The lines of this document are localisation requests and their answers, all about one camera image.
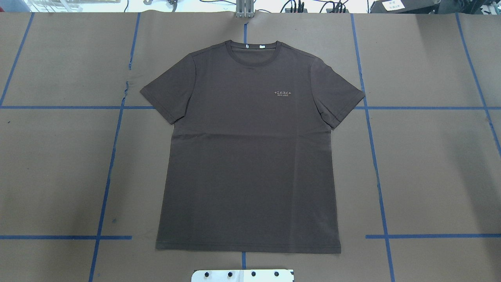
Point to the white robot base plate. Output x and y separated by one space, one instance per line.
244 275

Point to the dark brown t-shirt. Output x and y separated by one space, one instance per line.
250 165

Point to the grey aluminium frame post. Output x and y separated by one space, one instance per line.
245 8

